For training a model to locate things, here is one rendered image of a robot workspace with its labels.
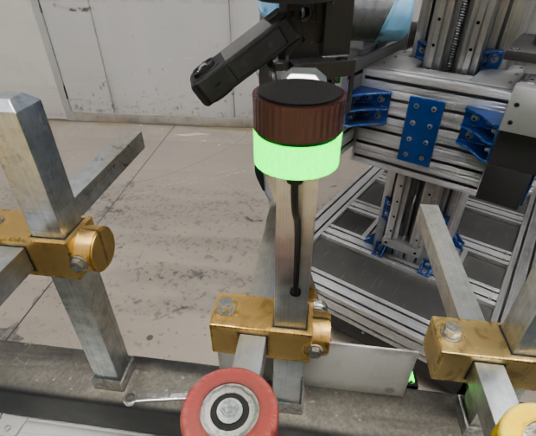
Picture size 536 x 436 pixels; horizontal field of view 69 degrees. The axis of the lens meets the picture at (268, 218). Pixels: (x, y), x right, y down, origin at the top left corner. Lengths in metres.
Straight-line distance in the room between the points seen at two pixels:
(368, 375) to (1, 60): 3.65
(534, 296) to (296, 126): 0.31
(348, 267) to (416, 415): 0.96
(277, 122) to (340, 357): 0.38
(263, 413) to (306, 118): 0.23
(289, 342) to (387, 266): 1.13
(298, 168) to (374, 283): 1.25
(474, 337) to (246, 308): 0.25
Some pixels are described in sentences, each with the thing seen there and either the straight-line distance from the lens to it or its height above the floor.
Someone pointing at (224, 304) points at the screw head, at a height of 0.88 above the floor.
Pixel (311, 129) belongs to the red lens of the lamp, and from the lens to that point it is 0.24.
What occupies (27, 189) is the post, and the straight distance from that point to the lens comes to 0.43.
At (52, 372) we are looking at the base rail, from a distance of 0.69.
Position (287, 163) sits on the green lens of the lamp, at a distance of 0.25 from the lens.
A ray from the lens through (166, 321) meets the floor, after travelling 1.63.
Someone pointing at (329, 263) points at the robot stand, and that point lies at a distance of 1.52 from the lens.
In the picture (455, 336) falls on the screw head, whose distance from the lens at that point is 0.48.
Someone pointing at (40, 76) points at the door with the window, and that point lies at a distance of 3.73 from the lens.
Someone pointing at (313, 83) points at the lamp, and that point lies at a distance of 0.27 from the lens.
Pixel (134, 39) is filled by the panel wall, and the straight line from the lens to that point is 3.26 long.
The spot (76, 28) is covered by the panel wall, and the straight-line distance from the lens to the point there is 3.44.
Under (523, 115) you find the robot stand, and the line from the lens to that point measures 0.92.
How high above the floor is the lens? 1.22
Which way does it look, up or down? 35 degrees down
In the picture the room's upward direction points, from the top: straight up
